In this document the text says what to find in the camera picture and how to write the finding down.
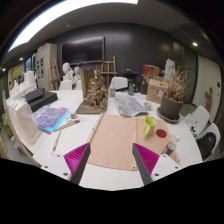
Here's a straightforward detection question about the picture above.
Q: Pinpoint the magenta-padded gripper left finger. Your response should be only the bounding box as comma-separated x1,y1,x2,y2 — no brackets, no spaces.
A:
42,142,92,186

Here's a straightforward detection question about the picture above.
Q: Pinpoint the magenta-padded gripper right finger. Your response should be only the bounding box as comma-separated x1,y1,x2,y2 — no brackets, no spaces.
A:
131,142,184,186

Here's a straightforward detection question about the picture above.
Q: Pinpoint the clear bottle with dark drink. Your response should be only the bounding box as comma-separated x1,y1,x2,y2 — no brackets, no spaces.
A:
161,133,183,157

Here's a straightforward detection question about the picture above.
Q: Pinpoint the flat round red coaster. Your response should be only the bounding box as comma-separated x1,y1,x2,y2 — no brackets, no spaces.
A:
155,128,168,139

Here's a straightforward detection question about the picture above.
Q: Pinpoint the yellow-green mug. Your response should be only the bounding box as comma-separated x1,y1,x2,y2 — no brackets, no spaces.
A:
141,116,157,138

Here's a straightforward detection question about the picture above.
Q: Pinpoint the light wooden drawing board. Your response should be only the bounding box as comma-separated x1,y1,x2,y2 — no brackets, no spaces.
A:
87,113,179,172

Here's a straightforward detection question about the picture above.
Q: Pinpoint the grey plant saucer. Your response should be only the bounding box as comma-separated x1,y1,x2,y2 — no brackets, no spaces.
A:
156,106,182,124

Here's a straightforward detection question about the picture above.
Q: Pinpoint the folded newspaper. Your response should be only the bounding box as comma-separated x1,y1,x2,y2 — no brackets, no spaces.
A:
113,94,149,118

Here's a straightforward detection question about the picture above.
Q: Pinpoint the dry plant in grey pot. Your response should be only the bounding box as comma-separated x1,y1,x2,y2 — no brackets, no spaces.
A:
159,66,189,121

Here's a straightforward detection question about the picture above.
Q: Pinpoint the black backpack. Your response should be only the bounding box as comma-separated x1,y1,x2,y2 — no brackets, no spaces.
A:
196,132,218,161

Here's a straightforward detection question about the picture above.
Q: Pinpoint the stack of white canvases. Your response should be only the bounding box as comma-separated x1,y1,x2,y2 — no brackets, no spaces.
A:
6,89,43,148

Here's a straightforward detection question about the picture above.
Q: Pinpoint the brown carved wooden sculpture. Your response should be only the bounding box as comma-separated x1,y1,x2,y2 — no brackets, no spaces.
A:
75,68,109,115

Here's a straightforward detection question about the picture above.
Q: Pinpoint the flat black box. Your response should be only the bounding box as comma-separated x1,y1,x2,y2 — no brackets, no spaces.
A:
29,91,59,113
24,87,46,104

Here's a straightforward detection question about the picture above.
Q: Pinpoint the brown cardboard box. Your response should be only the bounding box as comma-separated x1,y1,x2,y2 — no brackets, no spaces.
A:
145,77,168,104

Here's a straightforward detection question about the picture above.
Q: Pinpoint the white chair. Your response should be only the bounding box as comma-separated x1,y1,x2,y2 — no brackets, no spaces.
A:
184,105,211,134
110,76,129,91
195,123,222,161

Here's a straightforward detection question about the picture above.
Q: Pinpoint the green spray bottle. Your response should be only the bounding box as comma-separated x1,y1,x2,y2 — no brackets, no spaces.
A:
109,81,117,98

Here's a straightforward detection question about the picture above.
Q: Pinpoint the white plaster bust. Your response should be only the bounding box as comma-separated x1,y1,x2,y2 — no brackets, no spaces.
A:
61,62,75,83
72,65,83,84

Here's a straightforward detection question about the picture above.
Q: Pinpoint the small wooden figure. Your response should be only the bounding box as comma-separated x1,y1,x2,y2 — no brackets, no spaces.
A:
204,87,214,113

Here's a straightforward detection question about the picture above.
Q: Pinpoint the wooden easel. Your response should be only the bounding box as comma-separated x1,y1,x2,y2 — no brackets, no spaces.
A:
49,58,62,91
99,55,118,88

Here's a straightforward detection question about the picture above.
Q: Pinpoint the red box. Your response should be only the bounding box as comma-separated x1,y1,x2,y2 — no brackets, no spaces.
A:
143,64,160,78

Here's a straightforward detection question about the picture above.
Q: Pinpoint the beige cabinet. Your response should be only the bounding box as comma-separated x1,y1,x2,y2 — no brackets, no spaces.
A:
34,43,58,92

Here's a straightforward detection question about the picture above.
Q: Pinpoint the long ceiling light strip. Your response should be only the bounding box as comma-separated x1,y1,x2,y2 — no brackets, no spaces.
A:
8,0,139,53

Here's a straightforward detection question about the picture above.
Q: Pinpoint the black wall screen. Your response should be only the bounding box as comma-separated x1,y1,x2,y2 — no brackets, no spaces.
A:
60,36,105,66

